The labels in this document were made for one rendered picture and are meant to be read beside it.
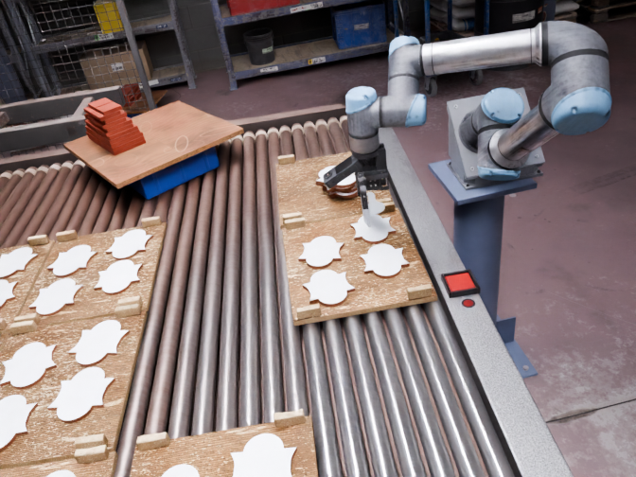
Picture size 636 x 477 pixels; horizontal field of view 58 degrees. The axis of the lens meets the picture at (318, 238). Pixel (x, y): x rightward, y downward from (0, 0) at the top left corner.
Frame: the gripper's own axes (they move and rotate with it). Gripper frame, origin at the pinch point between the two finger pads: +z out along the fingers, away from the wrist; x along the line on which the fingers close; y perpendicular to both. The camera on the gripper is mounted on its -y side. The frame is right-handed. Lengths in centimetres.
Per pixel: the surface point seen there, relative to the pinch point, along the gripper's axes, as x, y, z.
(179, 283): -10, -53, 8
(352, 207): 13.2, -2.0, 6.7
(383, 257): -15.1, 3.1, 4.6
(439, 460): -73, 4, 5
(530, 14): 347, 181, 68
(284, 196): 25.9, -22.7, 7.2
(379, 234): -4.3, 3.7, 5.0
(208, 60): 475, -111, 106
